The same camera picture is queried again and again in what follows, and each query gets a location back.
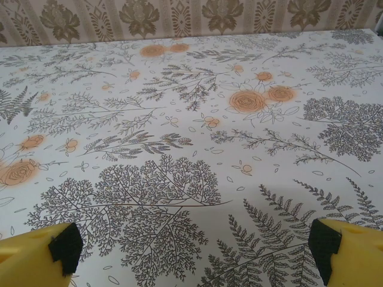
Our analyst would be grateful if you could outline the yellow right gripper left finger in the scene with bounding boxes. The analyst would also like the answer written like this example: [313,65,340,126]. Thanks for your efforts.
[0,221,84,287]

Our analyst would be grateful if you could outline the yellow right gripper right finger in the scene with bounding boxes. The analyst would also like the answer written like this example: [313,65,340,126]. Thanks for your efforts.
[308,218,383,287]

